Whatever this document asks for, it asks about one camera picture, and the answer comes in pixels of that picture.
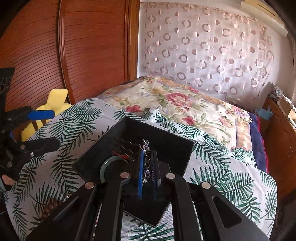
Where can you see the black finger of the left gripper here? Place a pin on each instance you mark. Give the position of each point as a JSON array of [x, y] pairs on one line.
[[36, 148]]

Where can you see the circle pattern curtain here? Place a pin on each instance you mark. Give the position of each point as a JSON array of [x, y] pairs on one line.
[[208, 48]]

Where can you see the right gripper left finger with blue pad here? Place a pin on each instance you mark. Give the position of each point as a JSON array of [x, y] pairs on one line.
[[95, 211]]

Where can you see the cardboard box on cabinet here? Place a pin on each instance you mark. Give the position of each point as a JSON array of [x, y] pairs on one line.
[[287, 108]]

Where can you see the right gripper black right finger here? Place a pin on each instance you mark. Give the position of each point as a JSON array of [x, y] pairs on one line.
[[200, 211]]

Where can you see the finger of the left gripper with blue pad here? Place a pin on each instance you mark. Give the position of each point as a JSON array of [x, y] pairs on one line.
[[26, 113]]

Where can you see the palm leaf print cloth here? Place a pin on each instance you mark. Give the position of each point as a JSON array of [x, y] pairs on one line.
[[47, 181]]

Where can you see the floral quilt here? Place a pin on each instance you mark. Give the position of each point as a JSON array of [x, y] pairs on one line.
[[184, 104]]

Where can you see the person's left hand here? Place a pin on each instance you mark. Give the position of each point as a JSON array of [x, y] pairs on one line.
[[8, 181]]

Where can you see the wooden side cabinet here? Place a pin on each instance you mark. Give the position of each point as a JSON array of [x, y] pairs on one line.
[[279, 141]]

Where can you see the wall air conditioner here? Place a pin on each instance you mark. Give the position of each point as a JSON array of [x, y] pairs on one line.
[[265, 14]]

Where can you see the yellow plush toy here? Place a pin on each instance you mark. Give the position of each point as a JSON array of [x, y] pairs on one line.
[[56, 101]]

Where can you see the wooden wardrobe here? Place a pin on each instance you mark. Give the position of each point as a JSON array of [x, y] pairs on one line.
[[85, 47]]

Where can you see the black jewelry box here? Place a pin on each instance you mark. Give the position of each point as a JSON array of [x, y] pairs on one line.
[[121, 145]]

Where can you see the navy blue blanket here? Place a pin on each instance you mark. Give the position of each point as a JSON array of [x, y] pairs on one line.
[[257, 141]]

